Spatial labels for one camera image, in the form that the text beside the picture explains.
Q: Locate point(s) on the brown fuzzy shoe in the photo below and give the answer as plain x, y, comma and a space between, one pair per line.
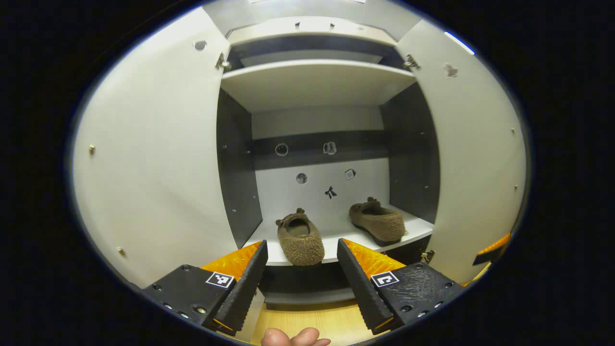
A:
300, 245
382, 223

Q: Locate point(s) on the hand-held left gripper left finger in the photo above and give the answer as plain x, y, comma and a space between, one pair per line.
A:
242, 293

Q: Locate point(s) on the white shoe cabinet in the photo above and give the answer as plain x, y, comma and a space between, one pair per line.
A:
312, 86

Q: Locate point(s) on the ceiling light panel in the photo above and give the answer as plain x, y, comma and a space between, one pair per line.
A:
459, 42

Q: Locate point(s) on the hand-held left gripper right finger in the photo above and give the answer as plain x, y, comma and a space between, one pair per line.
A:
362, 290

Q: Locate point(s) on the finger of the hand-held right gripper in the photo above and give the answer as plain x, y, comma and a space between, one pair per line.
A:
487, 257

